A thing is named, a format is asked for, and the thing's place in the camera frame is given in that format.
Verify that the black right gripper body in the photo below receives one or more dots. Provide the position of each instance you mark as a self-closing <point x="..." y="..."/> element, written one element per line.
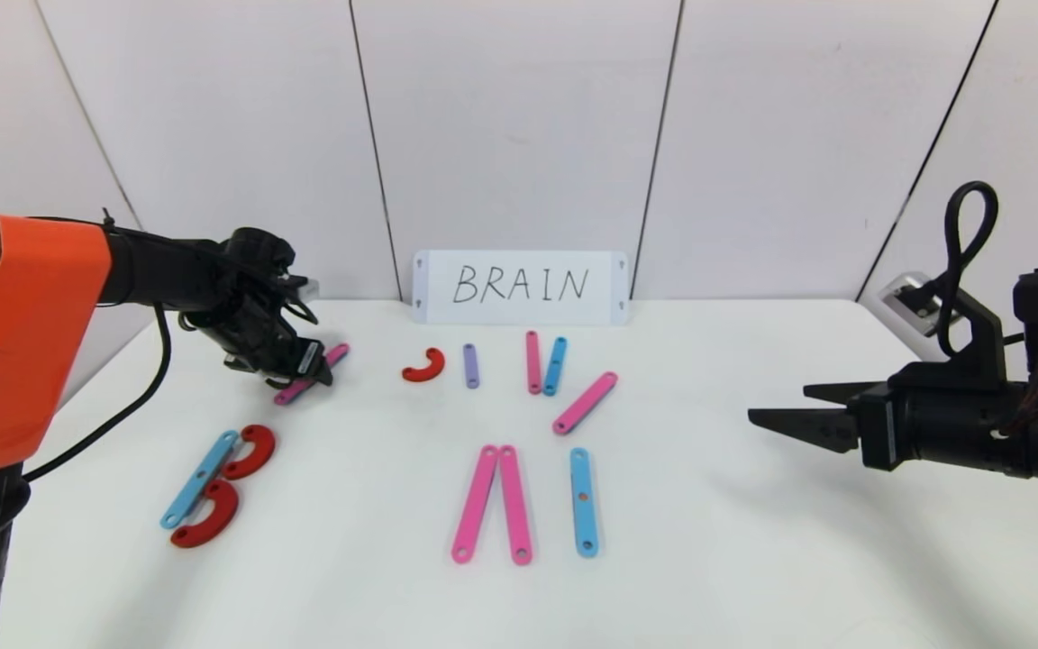
<point x="879" y="425"/>

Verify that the long blue bar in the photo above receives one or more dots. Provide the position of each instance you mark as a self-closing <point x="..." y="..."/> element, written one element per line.
<point x="583" y="518"/>
<point x="195" y="482"/>

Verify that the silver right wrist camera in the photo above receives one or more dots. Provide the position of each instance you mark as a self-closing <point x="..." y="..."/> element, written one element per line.
<point x="906" y="296"/>

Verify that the orange and black left arm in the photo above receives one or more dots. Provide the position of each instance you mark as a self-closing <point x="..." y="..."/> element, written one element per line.
<point x="14" y="342"/>

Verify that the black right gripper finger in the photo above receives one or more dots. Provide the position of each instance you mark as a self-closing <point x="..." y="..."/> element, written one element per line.
<point x="807" y="428"/>
<point x="843" y="393"/>

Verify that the short blue bar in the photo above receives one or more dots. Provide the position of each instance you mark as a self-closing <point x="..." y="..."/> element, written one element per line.
<point x="555" y="371"/>

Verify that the red C-shaped piece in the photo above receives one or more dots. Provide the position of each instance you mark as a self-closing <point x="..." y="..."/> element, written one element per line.
<point x="217" y="523"/>
<point x="264" y="449"/>
<point x="429" y="373"/>

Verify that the black right camera bracket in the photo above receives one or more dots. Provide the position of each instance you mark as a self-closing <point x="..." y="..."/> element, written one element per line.
<point x="974" y="342"/>

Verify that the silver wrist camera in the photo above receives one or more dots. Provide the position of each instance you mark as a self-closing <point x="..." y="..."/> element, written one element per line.
<point x="301" y="288"/>
<point x="906" y="296"/>

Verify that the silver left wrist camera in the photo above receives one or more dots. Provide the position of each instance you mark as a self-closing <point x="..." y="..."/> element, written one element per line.
<point x="301" y="288"/>

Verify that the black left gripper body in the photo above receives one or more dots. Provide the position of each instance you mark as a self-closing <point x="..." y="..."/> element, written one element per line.
<point x="307" y="360"/>

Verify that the short purple bar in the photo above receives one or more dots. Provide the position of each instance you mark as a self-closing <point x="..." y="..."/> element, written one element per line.
<point x="471" y="366"/>

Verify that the long pink bar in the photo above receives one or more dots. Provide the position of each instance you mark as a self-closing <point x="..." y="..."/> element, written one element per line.
<point x="287" y="394"/>
<point x="476" y="503"/>
<point x="514" y="505"/>
<point x="585" y="403"/>

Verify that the short pink bar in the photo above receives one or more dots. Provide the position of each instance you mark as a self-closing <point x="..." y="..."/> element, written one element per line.
<point x="533" y="362"/>

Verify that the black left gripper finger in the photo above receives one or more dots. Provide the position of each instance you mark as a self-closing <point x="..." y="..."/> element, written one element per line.
<point x="324" y="374"/>
<point x="276" y="380"/>

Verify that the white sign reading BRAIN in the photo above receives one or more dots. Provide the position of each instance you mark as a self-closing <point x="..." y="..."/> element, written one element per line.
<point x="483" y="313"/>

